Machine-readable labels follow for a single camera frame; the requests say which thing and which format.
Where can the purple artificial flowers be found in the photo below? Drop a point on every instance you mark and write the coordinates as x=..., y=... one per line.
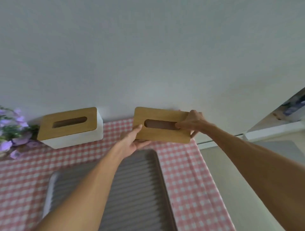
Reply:
x=14, y=134

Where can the person's right hand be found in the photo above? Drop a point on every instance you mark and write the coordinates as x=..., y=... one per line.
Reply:
x=194, y=123

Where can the person's right forearm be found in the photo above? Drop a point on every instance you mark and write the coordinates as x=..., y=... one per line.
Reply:
x=259, y=164

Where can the person's left forearm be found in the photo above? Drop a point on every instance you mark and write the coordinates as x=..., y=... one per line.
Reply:
x=88, y=188

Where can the grey ribbed tray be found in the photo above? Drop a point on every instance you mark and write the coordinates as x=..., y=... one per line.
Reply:
x=133, y=195

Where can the pink checkered tablecloth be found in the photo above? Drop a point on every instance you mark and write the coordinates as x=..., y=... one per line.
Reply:
x=190, y=180

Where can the person's right thumb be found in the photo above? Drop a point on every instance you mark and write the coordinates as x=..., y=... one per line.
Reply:
x=181, y=124

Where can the white tissue box wooden lid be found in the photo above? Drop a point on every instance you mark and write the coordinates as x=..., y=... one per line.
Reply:
x=71, y=128

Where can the person's left thumb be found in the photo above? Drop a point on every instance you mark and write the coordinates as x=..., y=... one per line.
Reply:
x=137, y=129

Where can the person's left hand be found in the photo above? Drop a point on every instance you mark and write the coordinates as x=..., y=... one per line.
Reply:
x=130, y=144

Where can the white door frame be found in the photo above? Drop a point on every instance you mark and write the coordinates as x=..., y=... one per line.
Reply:
x=266, y=129

